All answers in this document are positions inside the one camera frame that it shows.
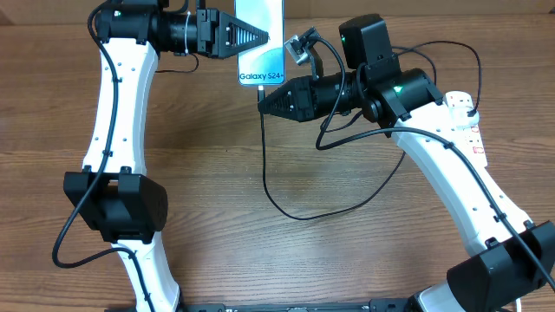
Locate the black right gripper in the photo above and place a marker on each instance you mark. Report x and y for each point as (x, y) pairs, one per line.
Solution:
(304, 100)

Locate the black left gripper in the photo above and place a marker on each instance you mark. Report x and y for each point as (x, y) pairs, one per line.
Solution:
(215, 35)

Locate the Galaxy S24 smartphone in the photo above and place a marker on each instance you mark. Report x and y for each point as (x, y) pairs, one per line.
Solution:
(265, 64)

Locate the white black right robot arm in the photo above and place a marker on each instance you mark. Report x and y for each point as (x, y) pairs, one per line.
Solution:
(509, 256)

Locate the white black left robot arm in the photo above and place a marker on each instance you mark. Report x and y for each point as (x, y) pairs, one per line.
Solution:
(112, 192)

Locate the white usb charger adapter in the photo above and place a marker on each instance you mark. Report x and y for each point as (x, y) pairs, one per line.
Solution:
(464, 117)

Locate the white power strip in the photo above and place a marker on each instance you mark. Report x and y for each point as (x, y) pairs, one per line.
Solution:
(460, 104)

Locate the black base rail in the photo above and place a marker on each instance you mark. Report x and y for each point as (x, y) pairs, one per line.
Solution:
(299, 307)

